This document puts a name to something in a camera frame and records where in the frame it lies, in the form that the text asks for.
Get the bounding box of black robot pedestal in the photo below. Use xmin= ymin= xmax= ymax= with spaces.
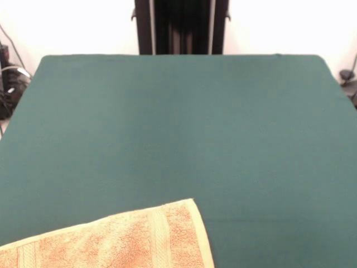
xmin=131 ymin=0 xmax=231 ymax=55

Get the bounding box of dark green table cloth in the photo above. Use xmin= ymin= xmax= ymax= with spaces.
xmin=0 ymin=54 xmax=357 ymax=268

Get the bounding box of black rounded device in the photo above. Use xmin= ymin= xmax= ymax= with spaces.
xmin=339 ymin=69 xmax=357 ymax=109

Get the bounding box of black plug adapter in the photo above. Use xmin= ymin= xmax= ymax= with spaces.
xmin=0 ymin=44 xmax=11 ymax=66

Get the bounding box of black cable heap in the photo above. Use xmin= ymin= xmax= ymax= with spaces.
xmin=0 ymin=65 xmax=32 ymax=121

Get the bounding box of tan terry towel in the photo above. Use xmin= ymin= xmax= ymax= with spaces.
xmin=0 ymin=198 xmax=215 ymax=268

